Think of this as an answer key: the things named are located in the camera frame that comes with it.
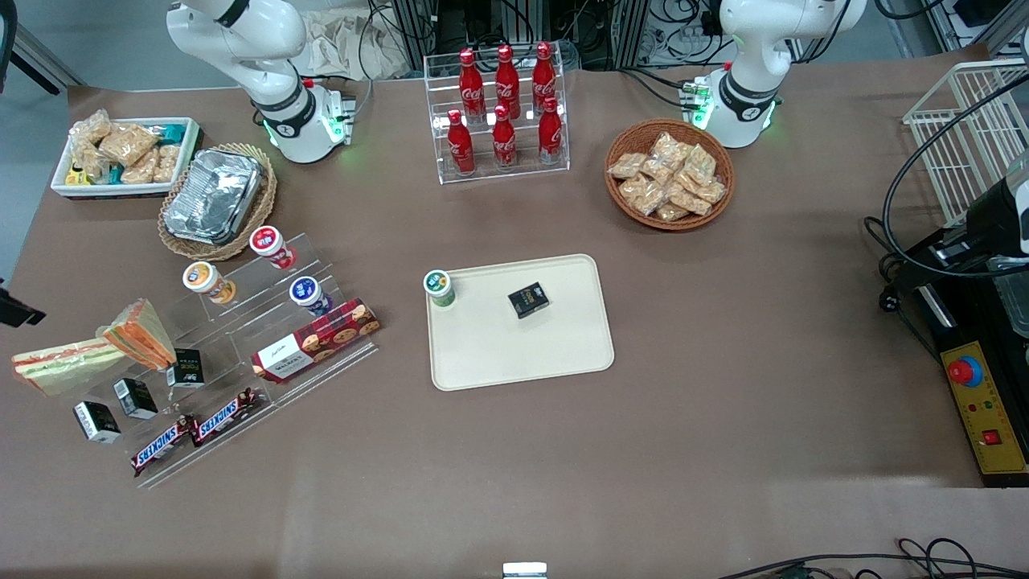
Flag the beige cloth bag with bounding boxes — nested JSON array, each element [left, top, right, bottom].
[[291, 10, 412, 81]]

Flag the triangular sandwich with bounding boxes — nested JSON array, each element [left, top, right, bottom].
[[96, 298, 178, 372], [12, 338, 127, 396]]

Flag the triangular sandwich in orange wrap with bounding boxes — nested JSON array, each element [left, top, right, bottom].
[[96, 298, 178, 372]]

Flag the Snickers chocolate bar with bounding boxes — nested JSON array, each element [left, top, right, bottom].
[[191, 388, 266, 447], [131, 415, 198, 477]]

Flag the aluminium frame rack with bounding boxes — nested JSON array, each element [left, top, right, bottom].
[[390, 0, 728, 72]]

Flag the beige plastic serving tray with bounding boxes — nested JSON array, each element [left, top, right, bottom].
[[425, 254, 615, 392]]

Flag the white wire basket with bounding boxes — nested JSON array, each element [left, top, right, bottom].
[[902, 59, 1029, 227]]

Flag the red tartan shortbread box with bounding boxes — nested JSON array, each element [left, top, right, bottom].
[[251, 298, 381, 384]]

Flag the red lid yogurt cup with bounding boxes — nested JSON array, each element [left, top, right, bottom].
[[249, 226, 296, 270]]

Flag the orange lid yogurt cup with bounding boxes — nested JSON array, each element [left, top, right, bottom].
[[182, 261, 236, 305]]

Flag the white rectangular plastic bin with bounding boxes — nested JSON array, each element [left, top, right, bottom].
[[50, 117, 202, 199]]

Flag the thick black looped cable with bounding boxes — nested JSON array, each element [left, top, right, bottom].
[[864, 72, 1029, 281]]

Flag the yellow emergency stop control box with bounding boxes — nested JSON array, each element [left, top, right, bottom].
[[941, 341, 1029, 488]]

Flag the small black box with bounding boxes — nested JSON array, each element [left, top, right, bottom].
[[113, 378, 158, 420], [167, 348, 205, 388], [73, 401, 122, 444], [508, 282, 551, 319]]

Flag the clear acrylic stepped display stand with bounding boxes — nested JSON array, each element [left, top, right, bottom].
[[52, 233, 379, 490]]

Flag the black clamp piece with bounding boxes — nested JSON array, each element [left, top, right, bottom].
[[0, 280, 47, 328]]

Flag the clear acrylic bottle rack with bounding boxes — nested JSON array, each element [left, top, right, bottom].
[[424, 50, 570, 186]]

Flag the black floor cables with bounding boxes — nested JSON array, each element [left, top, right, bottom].
[[715, 537, 1029, 579]]

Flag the round brown wicker basket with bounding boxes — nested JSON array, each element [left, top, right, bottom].
[[605, 119, 736, 232]]

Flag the green lid yogurt cup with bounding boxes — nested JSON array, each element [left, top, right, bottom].
[[424, 270, 457, 310]]

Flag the black equipment stand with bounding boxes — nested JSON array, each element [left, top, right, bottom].
[[887, 149, 1029, 347]]

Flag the oval woven wicker basket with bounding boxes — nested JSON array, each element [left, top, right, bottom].
[[158, 143, 278, 262]]

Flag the blue lid yogurt cup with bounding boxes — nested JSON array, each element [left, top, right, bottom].
[[289, 276, 332, 316]]

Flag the red Coca-Cola bottle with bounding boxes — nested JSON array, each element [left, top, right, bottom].
[[495, 44, 522, 120], [447, 109, 476, 175], [532, 42, 557, 113], [538, 96, 564, 165], [459, 49, 486, 123], [492, 105, 518, 170]]

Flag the silver foil container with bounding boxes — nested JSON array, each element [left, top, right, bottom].
[[163, 149, 266, 246]]

